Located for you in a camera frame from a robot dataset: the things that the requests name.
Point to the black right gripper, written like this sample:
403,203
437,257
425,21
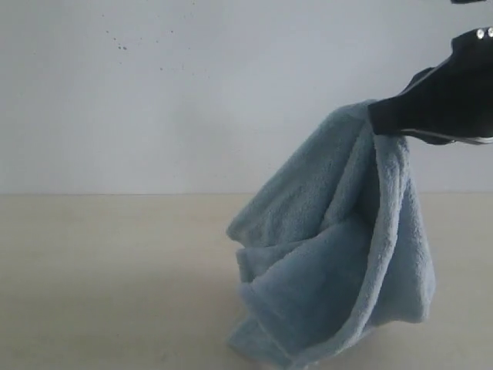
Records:
445,103

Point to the light blue fluffy towel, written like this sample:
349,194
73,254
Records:
332,246

